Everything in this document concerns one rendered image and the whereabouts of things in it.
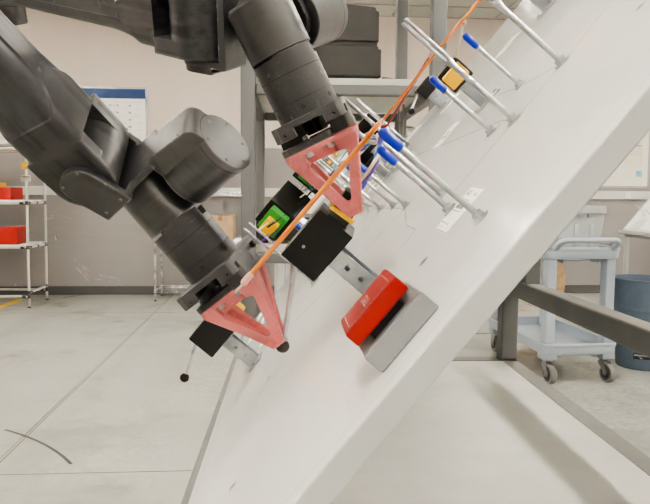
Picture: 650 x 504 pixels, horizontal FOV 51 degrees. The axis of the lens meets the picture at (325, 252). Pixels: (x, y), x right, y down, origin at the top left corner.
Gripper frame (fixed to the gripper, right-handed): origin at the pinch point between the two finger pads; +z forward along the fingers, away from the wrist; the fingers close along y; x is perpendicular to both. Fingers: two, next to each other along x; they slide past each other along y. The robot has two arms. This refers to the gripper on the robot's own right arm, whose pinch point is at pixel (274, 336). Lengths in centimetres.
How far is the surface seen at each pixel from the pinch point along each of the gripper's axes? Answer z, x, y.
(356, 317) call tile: -2.2, -12.5, -20.3
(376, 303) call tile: -2.3, -14.3, -20.9
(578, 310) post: 39, -26, 50
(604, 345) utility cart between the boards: 208, -36, 352
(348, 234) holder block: -4.0, -12.5, -2.1
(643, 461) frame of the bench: 53, -20, 28
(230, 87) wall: -111, 115, 747
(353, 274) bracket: -0.5, -10.3, -1.1
